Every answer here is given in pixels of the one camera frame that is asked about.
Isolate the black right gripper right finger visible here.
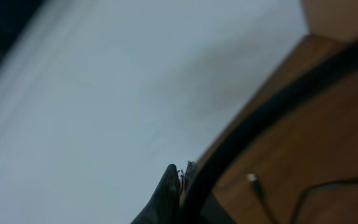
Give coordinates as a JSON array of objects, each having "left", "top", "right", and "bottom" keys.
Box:
[{"left": 183, "top": 161, "right": 237, "bottom": 224}]

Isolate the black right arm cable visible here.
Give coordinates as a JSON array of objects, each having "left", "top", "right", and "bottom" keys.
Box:
[{"left": 180, "top": 30, "right": 358, "bottom": 224}]

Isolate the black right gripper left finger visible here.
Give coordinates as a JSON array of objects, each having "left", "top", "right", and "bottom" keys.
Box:
[{"left": 131, "top": 164, "right": 181, "bottom": 224}]

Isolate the brown cardboard right panel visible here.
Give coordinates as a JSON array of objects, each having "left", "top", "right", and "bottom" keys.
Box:
[{"left": 301, "top": 0, "right": 358, "bottom": 42}]

